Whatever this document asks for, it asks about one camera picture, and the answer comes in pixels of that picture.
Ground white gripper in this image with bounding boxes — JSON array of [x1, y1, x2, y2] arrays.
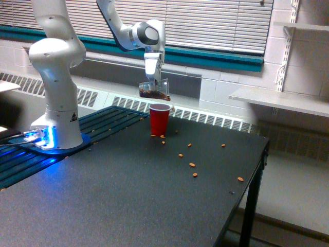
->
[[144, 51, 165, 91]]

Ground clear plastic cup with nuts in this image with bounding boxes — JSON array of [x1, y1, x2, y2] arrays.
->
[[139, 78, 171, 101]]

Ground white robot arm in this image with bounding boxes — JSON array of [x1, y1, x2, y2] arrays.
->
[[25, 1, 169, 150]]

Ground red plastic cup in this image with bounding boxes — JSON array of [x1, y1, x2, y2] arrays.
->
[[149, 103, 172, 136]]

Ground white baseboard radiator vent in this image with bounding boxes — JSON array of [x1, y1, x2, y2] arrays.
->
[[1, 71, 260, 133]]

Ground white window blinds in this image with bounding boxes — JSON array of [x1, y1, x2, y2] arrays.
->
[[1, 1, 273, 55]]

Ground white object at left edge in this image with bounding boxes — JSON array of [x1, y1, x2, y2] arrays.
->
[[0, 80, 21, 93]]

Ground black table leg frame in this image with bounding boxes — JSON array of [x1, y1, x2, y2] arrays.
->
[[213, 137, 270, 246]]

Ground white shelf bracket rail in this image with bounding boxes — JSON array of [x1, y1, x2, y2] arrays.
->
[[275, 0, 300, 92]]

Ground white upper wall shelf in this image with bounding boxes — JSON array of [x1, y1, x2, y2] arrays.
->
[[273, 22, 329, 32]]

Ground white wall shelf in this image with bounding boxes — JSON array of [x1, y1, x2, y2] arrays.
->
[[273, 22, 329, 32], [229, 87, 328, 117]]

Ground blue slotted mounting rail plate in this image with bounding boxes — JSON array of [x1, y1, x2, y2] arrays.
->
[[1, 106, 149, 189]]

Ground white lower wall shelf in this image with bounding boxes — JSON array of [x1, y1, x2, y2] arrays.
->
[[229, 87, 328, 117]]

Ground black cable at base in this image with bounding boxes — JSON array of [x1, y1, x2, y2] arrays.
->
[[0, 131, 34, 148]]

